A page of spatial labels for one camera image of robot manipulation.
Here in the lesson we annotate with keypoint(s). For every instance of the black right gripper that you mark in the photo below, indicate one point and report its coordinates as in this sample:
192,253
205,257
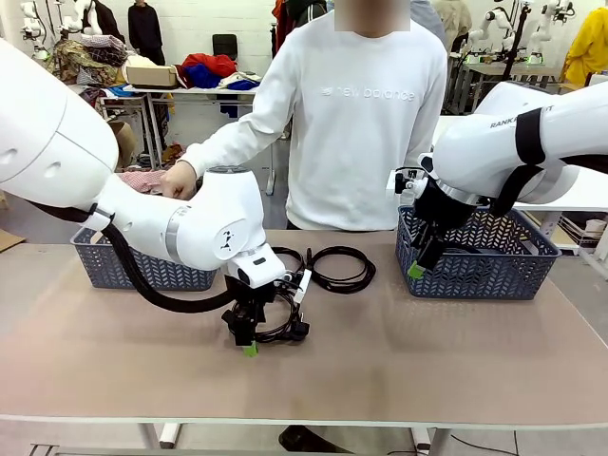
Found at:
442,214

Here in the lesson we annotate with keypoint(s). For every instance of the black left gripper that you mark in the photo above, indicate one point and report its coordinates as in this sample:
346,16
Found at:
252,297

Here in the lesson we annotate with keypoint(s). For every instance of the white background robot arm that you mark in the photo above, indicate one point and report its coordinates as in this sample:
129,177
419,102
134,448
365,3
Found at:
546,28
489,31
78,14
33,24

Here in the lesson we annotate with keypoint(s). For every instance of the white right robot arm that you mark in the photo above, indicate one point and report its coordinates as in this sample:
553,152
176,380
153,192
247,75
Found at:
499,152

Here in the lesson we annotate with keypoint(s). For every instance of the person's right forearm white sleeve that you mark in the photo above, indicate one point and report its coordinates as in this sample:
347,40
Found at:
228,145

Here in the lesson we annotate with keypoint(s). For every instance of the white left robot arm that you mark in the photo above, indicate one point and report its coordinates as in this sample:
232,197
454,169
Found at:
142,214

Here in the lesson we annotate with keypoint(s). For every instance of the person's right hand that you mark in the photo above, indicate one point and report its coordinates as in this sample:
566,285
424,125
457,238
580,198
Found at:
178,183

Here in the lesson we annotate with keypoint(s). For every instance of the blue-grey perforated plastic basket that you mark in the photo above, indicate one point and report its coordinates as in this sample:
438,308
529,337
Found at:
484,278
100,273

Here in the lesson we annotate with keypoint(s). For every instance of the black shoe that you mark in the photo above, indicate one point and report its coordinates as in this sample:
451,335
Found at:
304,439

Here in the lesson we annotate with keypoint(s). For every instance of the person in white sweatshirt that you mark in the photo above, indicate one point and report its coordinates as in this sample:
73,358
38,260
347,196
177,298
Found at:
361,142

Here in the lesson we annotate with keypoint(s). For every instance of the white table leg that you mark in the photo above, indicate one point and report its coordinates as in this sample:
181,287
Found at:
430,439
164,434

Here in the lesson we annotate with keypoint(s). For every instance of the white side table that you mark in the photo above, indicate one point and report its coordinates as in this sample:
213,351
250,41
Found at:
584,199

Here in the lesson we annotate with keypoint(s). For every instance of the red checked cloth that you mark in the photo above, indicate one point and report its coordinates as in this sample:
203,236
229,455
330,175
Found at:
140,180

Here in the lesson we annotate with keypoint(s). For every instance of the grey background robot table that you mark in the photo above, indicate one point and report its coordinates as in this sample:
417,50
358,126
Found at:
480,70

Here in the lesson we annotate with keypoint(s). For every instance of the black tripod stand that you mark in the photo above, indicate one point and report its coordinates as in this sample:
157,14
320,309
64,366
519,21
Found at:
515,52

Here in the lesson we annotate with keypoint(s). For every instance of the brown cardboard carton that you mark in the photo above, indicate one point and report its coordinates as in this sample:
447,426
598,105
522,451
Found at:
124,142

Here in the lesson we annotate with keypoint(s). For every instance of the person in beige jacket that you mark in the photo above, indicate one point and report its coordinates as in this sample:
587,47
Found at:
458,24

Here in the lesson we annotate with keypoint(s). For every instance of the person in grey hood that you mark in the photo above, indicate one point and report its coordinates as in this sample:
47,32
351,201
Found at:
427,14

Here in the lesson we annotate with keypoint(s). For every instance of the white table with clothes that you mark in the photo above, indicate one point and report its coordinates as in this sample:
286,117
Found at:
199,90

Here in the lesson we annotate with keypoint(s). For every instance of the blue garment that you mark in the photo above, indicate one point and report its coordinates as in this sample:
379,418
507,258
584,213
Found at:
202,76

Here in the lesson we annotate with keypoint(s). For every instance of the person in yellow coat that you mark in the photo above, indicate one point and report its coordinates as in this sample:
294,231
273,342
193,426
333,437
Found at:
589,47

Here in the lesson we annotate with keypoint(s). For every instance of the red garment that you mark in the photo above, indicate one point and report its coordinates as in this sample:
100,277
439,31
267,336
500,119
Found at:
209,62

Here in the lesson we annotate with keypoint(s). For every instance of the cardboard box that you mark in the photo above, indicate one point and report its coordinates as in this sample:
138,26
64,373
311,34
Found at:
149,76

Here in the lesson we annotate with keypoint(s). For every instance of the black office chair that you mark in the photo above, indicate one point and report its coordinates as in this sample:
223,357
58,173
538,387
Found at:
224,46

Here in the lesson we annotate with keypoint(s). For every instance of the person in black clothes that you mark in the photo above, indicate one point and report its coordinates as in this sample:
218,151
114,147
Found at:
146,33

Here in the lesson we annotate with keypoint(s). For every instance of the pile of patterned clothes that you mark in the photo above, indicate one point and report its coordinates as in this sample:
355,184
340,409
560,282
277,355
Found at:
81,59

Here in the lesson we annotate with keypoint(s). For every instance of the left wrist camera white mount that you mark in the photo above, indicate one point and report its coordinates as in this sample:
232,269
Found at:
301,285

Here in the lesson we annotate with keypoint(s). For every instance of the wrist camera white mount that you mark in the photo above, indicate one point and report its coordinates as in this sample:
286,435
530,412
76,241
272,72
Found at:
406,181
301,285

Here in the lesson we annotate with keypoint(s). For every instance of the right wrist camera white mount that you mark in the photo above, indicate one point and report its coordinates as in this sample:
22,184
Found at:
406,181

